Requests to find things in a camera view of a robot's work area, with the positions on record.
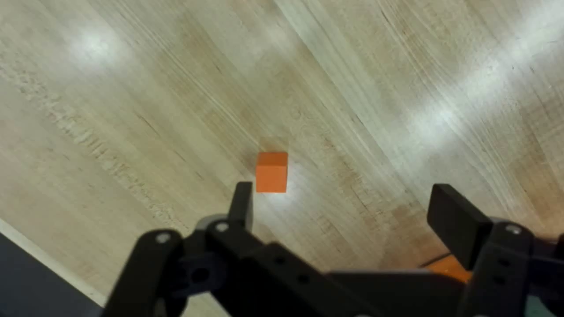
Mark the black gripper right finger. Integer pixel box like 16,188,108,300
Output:
427,182,564,317

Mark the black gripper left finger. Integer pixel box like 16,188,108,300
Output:
102,181,377,317

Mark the small orange block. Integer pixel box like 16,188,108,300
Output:
256,151,289,193

